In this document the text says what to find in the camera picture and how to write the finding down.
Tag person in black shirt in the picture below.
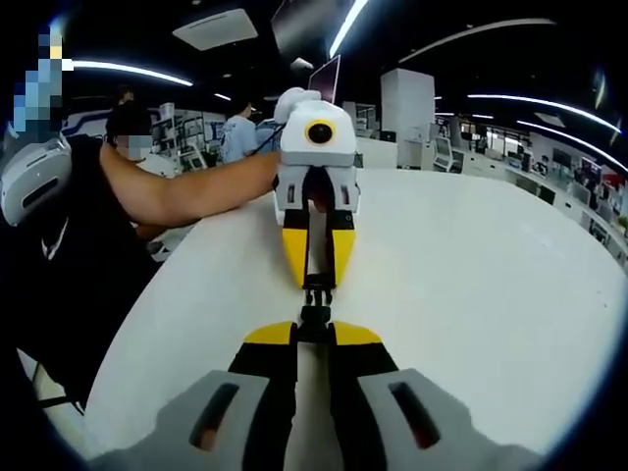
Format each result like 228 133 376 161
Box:
0 134 166 411

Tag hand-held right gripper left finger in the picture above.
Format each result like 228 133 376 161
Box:
155 321 299 471

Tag white worn device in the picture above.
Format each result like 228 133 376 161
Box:
0 130 74 228

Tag black pronged plastic buckle part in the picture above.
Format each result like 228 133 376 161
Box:
301 273 340 308

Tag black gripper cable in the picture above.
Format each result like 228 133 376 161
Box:
250 121 287 159

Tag ceiling air conditioner panel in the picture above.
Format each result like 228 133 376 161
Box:
172 8 260 51

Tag white office chair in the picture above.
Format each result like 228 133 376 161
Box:
433 135 465 174

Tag black socket plastic buckle part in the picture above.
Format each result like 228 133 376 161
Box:
295 304 338 345

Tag white square pillar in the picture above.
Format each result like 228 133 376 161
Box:
381 68 437 169

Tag computer monitor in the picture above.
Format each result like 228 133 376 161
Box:
307 53 342 105

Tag ceiling light strip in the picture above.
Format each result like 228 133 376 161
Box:
465 92 623 134
327 0 370 58
61 58 193 88
397 18 558 65

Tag office desks with monitors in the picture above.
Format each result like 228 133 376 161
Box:
434 115 628 269

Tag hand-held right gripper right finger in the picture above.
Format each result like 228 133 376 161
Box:
331 319 475 471

